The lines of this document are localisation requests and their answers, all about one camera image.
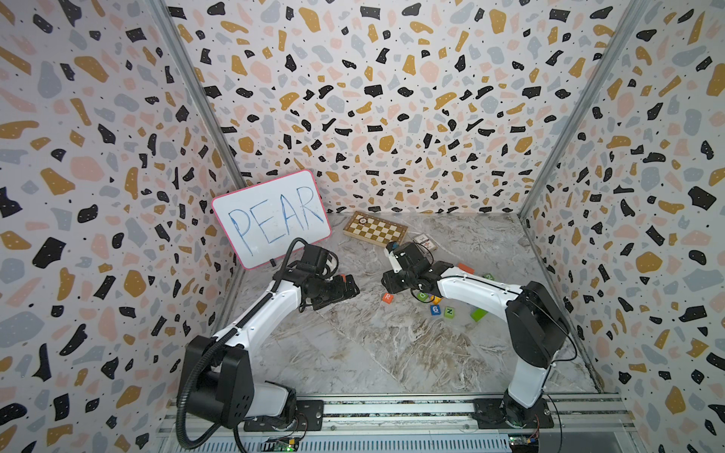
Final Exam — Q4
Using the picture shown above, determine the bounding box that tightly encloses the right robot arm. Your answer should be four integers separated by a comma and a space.
381, 243, 569, 428

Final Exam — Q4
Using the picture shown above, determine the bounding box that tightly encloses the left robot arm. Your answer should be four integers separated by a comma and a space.
176, 238, 360, 448

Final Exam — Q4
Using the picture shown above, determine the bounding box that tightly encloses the playing card box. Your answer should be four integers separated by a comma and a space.
415, 233, 437, 252

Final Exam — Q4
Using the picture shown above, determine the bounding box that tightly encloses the long orange block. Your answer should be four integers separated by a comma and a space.
457, 263, 476, 275

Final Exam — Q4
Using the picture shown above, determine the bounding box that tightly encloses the wooden chess board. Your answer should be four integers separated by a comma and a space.
343, 211, 408, 247

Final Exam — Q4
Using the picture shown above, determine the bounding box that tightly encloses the long green block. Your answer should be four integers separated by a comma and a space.
471, 309, 488, 322

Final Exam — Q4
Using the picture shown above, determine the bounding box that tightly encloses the white board pink frame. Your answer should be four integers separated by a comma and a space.
211, 170, 332, 270

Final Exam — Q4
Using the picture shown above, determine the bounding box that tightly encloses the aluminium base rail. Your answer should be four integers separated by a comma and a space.
155, 393, 638, 453

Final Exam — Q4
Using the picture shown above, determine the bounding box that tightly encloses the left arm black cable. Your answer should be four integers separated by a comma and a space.
174, 237, 310, 451

